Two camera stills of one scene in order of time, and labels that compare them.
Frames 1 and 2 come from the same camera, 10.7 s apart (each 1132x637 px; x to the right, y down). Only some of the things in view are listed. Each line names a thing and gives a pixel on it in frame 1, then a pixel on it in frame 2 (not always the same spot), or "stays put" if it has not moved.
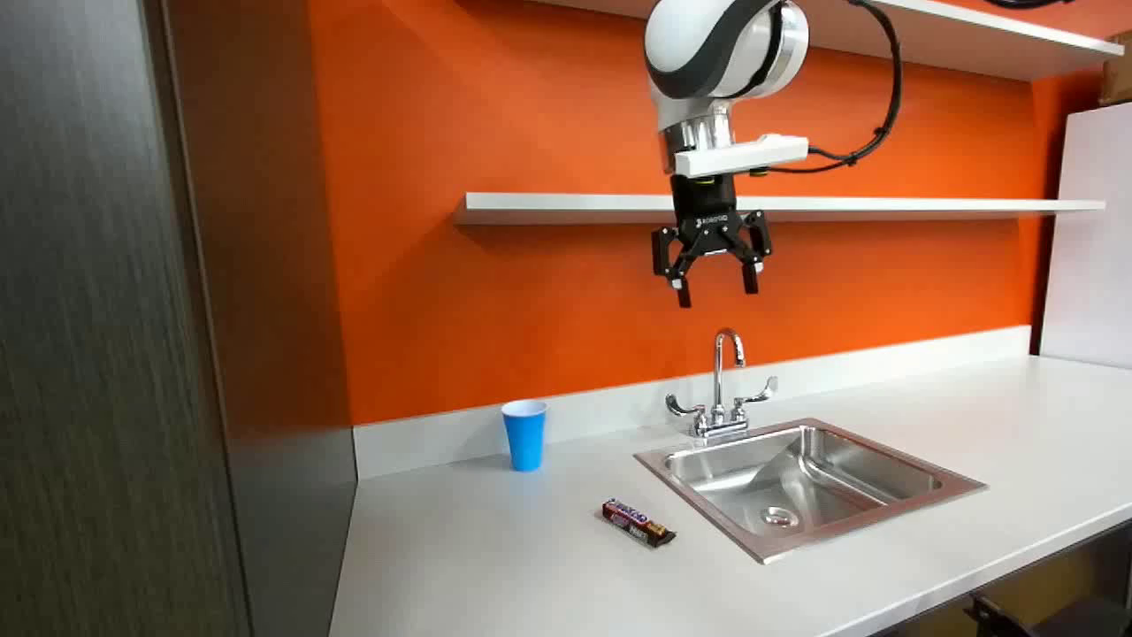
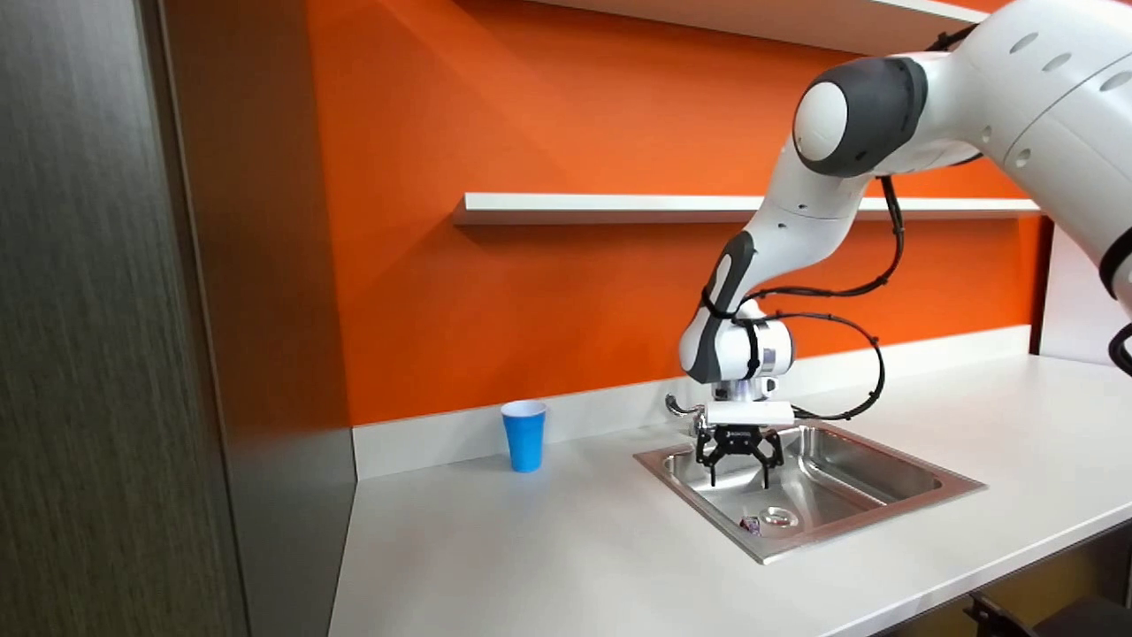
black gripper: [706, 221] -> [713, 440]
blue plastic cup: [525, 433] stays put
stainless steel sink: [805, 488] stays put
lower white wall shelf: [773, 202] stays put
